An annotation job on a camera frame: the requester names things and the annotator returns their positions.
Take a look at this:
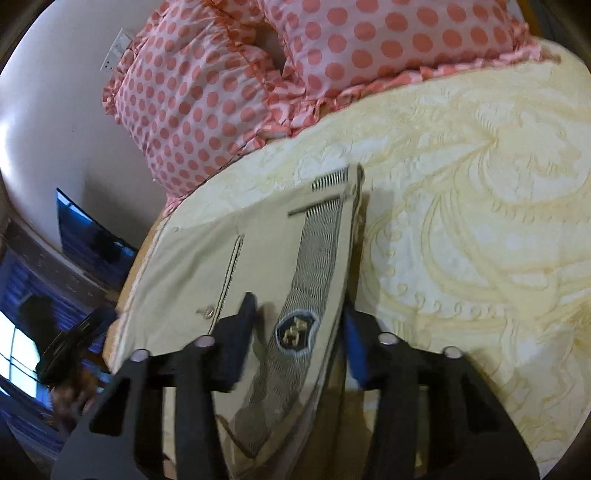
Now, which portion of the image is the pink polka dot pillow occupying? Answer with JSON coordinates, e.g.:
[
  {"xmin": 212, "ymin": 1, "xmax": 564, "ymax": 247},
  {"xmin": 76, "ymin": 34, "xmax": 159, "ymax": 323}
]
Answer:
[
  {"xmin": 102, "ymin": 1, "xmax": 318, "ymax": 213},
  {"xmin": 257, "ymin": 0, "xmax": 550, "ymax": 115}
]

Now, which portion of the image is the cream patterned bedspread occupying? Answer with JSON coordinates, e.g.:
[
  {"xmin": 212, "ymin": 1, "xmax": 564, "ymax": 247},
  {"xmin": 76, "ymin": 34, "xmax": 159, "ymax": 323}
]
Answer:
[{"xmin": 103, "ymin": 38, "xmax": 591, "ymax": 479}]

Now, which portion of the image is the pink polka dot pillow left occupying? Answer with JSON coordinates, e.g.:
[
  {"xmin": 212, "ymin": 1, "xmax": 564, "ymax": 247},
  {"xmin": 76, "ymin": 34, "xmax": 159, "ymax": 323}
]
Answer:
[{"xmin": 102, "ymin": 1, "xmax": 318, "ymax": 213}]

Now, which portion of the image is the pink polka dot pillow right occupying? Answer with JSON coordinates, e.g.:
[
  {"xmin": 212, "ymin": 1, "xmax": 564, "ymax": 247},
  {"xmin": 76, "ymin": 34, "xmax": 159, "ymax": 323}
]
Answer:
[{"xmin": 257, "ymin": 0, "xmax": 550, "ymax": 115}]

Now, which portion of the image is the khaki pant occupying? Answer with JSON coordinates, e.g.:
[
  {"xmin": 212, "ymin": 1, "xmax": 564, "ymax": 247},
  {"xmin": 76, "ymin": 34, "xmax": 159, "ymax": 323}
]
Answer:
[{"xmin": 117, "ymin": 165, "xmax": 363, "ymax": 479}]

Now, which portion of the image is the white wall switch plate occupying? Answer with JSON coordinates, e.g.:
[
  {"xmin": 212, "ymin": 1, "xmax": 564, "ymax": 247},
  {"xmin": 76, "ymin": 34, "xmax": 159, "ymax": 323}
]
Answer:
[{"xmin": 100, "ymin": 29, "xmax": 133, "ymax": 71}]

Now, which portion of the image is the dark television screen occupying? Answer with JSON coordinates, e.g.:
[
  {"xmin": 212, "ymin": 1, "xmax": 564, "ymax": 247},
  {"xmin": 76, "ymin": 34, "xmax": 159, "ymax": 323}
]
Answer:
[{"xmin": 55, "ymin": 188, "xmax": 137, "ymax": 291}]

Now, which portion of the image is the person left hand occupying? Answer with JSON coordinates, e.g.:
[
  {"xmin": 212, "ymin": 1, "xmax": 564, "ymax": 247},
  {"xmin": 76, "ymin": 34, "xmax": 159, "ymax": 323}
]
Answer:
[{"xmin": 49, "ymin": 363, "xmax": 97, "ymax": 436}]

